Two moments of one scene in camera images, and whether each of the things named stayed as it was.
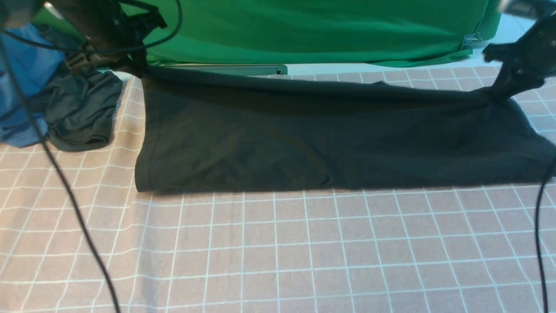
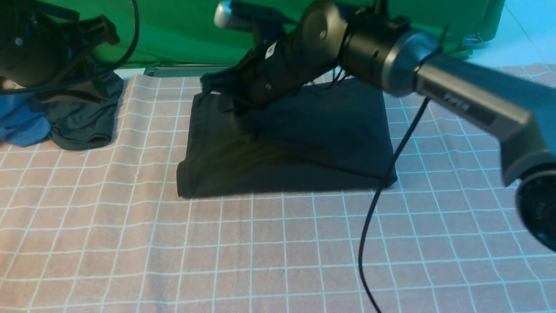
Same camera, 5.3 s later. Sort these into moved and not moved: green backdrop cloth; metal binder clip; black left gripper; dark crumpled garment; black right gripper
Moved: black right gripper; black left gripper
Not moved: metal binder clip; green backdrop cloth; dark crumpled garment
